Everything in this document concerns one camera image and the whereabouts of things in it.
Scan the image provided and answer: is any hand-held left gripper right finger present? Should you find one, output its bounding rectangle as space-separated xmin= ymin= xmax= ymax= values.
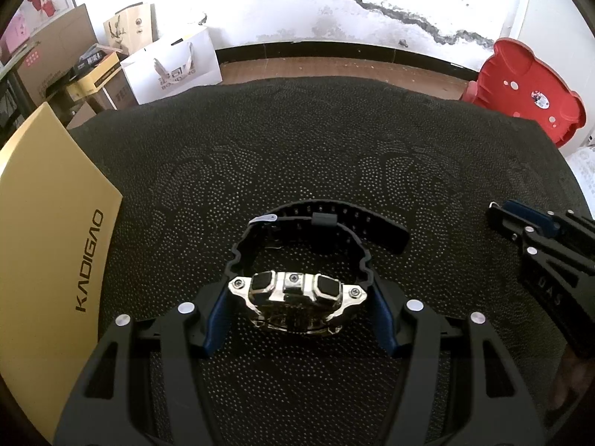
xmin=369 ymin=276 xmax=544 ymax=446

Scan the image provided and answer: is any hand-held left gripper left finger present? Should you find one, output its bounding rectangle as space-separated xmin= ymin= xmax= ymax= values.
xmin=53 ymin=280 xmax=232 ymax=446

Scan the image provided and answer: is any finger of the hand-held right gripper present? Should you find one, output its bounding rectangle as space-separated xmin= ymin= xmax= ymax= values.
xmin=486 ymin=201 xmax=595 ymax=361
xmin=504 ymin=199 xmax=595 ymax=252

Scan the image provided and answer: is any black and silver wristwatch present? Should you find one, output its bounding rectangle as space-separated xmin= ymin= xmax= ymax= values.
xmin=224 ymin=197 xmax=410 ymax=335

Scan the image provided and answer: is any yellow cardboard box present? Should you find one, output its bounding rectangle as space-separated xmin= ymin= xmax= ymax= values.
xmin=0 ymin=102 xmax=124 ymax=444

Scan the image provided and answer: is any red bear-shaped plastic stool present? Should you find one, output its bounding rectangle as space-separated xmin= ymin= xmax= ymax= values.
xmin=460 ymin=38 xmax=586 ymax=148

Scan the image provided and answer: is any white paper shopping bag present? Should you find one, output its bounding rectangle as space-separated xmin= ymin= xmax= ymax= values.
xmin=120 ymin=25 xmax=223 ymax=105

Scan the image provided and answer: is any flat yellow carton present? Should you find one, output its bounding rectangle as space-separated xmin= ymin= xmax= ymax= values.
xmin=65 ymin=51 xmax=126 ymax=103

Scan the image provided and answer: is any dark printed box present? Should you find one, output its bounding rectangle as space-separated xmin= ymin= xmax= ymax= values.
xmin=70 ymin=43 xmax=119 ymax=80

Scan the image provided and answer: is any tan paper shopping bag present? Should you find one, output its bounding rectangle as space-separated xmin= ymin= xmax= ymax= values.
xmin=103 ymin=4 xmax=161 ymax=56

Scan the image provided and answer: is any large brown cardboard box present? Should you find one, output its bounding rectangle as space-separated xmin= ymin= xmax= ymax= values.
xmin=0 ymin=4 xmax=100 ymax=107

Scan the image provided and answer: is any pink paper bag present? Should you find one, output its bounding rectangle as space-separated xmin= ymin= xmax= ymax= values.
xmin=0 ymin=9 xmax=33 ymax=52

